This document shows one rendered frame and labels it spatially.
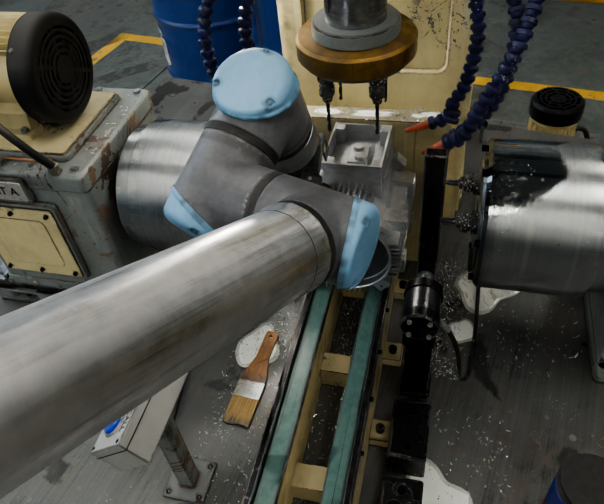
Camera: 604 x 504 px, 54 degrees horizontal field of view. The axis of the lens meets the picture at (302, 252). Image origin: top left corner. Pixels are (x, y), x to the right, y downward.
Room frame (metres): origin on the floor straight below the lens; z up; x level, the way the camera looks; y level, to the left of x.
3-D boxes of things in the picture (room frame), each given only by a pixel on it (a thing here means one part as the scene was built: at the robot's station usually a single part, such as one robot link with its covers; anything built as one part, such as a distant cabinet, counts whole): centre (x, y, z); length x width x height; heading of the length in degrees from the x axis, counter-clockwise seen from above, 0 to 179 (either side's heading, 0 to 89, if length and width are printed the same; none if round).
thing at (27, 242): (0.99, 0.46, 0.99); 0.35 x 0.31 x 0.37; 71
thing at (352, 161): (0.83, -0.12, 1.11); 0.12 x 0.11 x 0.07; 161
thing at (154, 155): (0.92, 0.23, 1.04); 0.37 x 0.25 x 0.25; 71
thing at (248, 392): (0.63, 0.11, 0.80); 0.21 x 0.05 x 0.01; 158
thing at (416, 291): (0.73, -0.26, 0.92); 0.45 x 0.13 x 0.24; 161
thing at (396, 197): (0.79, -0.10, 1.01); 0.20 x 0.19 x 0.19; 161
